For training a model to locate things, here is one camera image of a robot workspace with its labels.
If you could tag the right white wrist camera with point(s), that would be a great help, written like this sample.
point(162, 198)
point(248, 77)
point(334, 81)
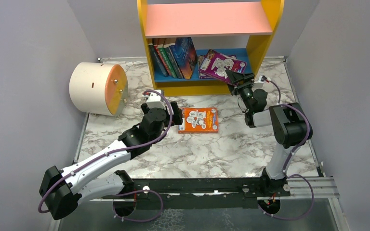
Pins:
point(260, 81)

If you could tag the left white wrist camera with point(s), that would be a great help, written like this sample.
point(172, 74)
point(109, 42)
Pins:
point(154, 100)

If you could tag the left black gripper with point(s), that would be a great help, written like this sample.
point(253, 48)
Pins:
point(175, 112)

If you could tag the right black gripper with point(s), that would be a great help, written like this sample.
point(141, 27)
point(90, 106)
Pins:
point(243, 83)

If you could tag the orange paperback book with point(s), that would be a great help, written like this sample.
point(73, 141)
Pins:
point(199, 120)

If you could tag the Jane Eyre blue book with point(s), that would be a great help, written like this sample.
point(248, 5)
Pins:
point(185, 55)

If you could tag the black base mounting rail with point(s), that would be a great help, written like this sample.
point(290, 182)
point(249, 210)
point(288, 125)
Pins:
point(199, 193)

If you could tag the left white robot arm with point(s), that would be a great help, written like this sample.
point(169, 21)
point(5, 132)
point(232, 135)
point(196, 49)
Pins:
point(63, 190)

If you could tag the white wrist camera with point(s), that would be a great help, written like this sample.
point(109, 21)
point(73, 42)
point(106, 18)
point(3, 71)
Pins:
point(260, 81)
point(154, 100)

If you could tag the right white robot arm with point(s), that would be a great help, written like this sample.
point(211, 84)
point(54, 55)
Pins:
point(291, 127)

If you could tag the Nineteen Eighty-Four dark book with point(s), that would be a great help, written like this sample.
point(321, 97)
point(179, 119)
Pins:
point(157, 62)

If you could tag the red Treehouse book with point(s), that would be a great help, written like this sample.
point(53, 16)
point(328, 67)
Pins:
point(158, 44)

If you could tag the green Treehouse book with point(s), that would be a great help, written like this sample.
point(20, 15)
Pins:
point(172, 64)

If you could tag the white cylindrical drum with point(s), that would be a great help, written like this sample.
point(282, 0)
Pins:
point(99, 88)

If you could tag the purple paperback book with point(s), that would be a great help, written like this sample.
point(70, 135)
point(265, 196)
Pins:
point(239, 65)
point(214, 66)

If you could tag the colourful wooden bookshelf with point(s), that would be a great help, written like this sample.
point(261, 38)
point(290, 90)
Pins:
point(258, 19)

